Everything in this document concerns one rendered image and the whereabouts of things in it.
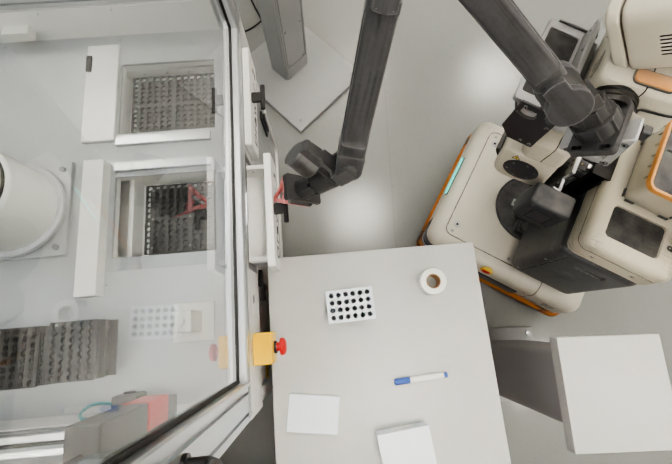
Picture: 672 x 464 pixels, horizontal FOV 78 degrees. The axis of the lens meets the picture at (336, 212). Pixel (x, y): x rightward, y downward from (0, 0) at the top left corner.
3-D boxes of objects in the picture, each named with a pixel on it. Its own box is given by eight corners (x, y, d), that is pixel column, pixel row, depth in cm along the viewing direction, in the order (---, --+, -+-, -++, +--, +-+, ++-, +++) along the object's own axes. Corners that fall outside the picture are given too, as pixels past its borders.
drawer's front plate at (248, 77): (255, 69, 123) (248, 46, 113) (259, 160, 116) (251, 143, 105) (249, 70, 123) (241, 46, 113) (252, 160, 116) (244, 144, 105)
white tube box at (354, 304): (370, 287, 113) (371, 285, 109) (374, 318, 111) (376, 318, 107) (325, 292, 113) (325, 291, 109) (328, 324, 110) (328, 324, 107)
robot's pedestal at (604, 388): (530, 326, 185) (662, 329, 111) (541, 399, 177) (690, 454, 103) (463, 329, 184) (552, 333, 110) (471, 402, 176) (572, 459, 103)
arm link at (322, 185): (341, 190, 91) (347, 170, 94) (319, 173, 88) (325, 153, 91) (321, 199, 96) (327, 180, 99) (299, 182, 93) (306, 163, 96)
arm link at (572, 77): (609, 110, 74) (597, 94, 77) (586, 71, 69) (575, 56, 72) (557, 138, 79) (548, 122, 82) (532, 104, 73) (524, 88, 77)
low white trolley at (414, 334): (418, 272, 190) (473, 241, 117) (438, 420, 174) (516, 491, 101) (291, 283, 188) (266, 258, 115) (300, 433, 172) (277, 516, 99)
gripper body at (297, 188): (281, 174, 98) (300, 164, 93) (314, 181, 105) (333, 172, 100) (282, 200, 96) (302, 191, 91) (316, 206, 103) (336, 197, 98)
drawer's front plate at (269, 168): (275, 167, 116) (269, 151, 105) (280, 271, 108) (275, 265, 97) (269, 167, 115) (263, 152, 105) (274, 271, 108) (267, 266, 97)
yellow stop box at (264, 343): (278, 330, 102) (274, 331, 95) (279, 361, 100) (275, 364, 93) (257, 332, 102) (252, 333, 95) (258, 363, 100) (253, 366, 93)
